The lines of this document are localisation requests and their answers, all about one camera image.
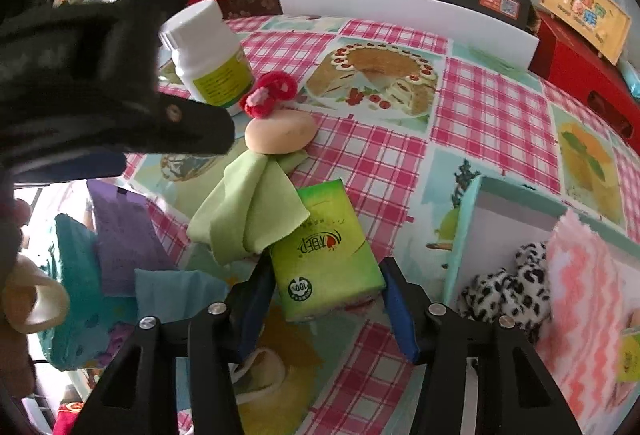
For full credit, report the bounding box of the leopard print scrunchie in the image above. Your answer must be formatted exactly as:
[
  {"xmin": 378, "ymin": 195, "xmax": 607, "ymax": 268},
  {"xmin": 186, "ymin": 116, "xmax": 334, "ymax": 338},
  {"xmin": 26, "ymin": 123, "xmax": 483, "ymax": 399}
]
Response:
[{"xmin": 457, "ymin": 241, "xmax": 553, "ymax": 341}]

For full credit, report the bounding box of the blue face mask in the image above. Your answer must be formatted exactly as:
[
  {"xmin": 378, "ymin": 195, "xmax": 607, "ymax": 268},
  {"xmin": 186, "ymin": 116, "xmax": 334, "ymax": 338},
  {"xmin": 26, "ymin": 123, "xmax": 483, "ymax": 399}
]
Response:
[{"xmin": 134, "ymin": 267, "xmax": 287, "ymax": 405}]

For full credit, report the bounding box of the red box with handle slot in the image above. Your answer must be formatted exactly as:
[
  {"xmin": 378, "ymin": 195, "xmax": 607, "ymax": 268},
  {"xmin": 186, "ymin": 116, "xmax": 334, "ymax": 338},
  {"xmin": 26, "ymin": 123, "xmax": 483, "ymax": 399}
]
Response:
[{"xmin": 529, "ymin": 12, "xmax": 640, "ymax": 138}]

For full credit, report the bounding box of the red knitted flower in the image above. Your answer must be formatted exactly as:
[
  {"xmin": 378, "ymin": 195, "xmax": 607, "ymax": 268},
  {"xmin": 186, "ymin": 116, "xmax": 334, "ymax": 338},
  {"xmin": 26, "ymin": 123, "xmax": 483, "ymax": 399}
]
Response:
[{"xmin": 239, "ymin": 71, "xmax": 300, "ymax": 120}]

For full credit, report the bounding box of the light green cloth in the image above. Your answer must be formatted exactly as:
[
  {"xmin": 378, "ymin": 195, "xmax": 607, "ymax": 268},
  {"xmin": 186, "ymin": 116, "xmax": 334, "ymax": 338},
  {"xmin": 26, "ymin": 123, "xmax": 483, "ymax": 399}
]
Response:
[{"xmin": 187, "ymin": 150, "xmax": 311, "ymax": 266}]

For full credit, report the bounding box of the teal patterned cloth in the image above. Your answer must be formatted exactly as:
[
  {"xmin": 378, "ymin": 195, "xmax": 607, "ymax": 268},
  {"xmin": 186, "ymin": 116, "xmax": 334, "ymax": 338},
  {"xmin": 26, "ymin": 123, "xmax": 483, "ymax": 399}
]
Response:
[{"xmin": 37, "ymin": 214, "xmax": 146, "ymax": 371}]

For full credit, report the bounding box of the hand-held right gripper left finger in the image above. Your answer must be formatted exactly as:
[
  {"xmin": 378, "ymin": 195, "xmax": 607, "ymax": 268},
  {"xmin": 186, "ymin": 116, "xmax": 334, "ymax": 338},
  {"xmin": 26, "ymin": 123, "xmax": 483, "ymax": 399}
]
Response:
[{"xmin": 75, "ymin": 255, "xmax": 277, "ymax": 435}]

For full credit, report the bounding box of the teal shallow cardboard box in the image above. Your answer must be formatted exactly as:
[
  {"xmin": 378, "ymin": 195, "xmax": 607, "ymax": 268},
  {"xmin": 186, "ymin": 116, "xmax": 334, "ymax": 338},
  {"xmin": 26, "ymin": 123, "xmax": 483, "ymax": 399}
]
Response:
[{"xmin": 442, "ymin": 174, "xmax": 640, "ymax": 435}]

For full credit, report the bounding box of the cream fabric loop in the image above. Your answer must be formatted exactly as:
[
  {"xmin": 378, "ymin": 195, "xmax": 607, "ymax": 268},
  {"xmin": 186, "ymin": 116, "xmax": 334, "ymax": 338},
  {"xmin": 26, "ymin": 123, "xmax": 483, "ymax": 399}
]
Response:
[{"xmin": 0, "ymin": 260, "xmax": 71, "ymax": 335}]

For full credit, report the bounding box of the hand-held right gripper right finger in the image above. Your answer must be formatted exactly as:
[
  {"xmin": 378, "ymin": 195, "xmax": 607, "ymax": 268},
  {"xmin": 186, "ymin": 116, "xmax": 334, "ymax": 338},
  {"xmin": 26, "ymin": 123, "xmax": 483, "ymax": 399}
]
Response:
[{"xmin": 379, "ymin": 256, "xmax": 583, "ymax": 435}]

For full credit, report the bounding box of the pink chevron cloth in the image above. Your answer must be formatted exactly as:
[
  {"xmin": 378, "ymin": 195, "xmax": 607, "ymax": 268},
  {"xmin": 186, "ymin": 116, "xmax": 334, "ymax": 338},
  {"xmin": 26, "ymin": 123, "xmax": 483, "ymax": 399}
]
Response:
[{"xmin": 535, "ymin": 208, "xmax": 640, "ymax": 416}]

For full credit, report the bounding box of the white board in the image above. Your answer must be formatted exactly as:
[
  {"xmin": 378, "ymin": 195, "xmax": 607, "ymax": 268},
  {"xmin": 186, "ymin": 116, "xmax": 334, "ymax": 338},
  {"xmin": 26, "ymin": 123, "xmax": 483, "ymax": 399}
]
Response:
[{"xmin": 276, "ymin": 0, "xmax": 540, "ymax": 68}]

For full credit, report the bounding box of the yellow cartoon gift box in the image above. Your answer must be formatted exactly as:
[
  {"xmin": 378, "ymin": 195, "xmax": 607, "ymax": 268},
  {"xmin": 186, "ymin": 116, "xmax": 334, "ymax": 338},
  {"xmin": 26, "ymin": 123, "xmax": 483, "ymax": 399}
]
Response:
[{"xmin": 537, "ymin": 0, "xmax": 632, "ymax": 66}]

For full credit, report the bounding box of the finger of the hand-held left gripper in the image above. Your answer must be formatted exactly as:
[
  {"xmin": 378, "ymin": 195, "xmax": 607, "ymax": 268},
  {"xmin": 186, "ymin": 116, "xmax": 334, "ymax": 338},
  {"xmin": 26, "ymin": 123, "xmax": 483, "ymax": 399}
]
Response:
[
  {"xmin": 120, "ymin": 92, "xmax": 236, "ymax": 156},
  {"xmin": 10, "ymin": 150, "xmax": 128, "ymax": 188}
]

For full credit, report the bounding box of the pink checked printed tablecloth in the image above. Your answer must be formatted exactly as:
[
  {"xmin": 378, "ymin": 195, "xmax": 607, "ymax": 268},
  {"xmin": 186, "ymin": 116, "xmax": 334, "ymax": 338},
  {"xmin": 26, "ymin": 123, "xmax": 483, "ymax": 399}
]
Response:
[{"xmin": 65, "ymin": 15, "xmax": 640, "ymax": 435}]

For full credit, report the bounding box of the white plastic bottle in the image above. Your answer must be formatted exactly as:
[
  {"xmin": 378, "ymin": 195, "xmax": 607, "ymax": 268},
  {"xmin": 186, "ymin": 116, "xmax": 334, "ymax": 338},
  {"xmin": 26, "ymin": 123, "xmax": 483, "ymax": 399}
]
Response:
[{"xmin": 159, "ymin": 0, "xmax": 257, "ymax": 116}]

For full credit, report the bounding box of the green tissue pack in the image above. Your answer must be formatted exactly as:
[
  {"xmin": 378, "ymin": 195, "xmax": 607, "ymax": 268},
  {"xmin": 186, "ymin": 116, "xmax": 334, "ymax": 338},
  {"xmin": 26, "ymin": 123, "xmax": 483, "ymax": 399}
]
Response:
[
  {"xmin": 270, "ymin": 179, "xmax": 387, "ymax": 323},
  {"xmin": 617, "ymin": 327, "xmax": 640, "ymax": 383}
]

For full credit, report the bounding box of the person's left hand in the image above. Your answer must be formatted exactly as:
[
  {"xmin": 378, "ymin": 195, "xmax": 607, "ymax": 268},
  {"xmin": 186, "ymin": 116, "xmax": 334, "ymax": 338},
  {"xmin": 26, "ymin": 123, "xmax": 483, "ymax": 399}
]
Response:
[{"xmin": 0, "ymin": 198, "xmax": 36, "ymax": 398}]

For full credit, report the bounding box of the dark patterned box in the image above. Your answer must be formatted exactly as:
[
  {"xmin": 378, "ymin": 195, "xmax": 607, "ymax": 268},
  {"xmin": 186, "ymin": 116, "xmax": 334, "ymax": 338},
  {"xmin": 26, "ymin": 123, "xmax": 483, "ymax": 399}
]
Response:
[{"xmin": 217, "ymin": 0, "xmax": 283, "ymax": 20}]

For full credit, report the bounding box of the red embroidered cushion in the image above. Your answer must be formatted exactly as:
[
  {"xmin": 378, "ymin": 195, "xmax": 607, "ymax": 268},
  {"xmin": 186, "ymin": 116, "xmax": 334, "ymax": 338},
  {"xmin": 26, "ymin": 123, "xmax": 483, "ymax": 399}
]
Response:
[{"xmin": 52, "ymin": 397, "xmax": 88, "ymax": 435}]

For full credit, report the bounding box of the purple cloth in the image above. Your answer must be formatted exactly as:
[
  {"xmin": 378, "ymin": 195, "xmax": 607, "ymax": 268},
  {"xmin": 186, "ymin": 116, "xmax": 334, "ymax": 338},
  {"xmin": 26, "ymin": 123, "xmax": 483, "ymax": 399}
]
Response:
[{"xmin": 87, "ymin": 179, "xmax": 178, "ymax": 298}]

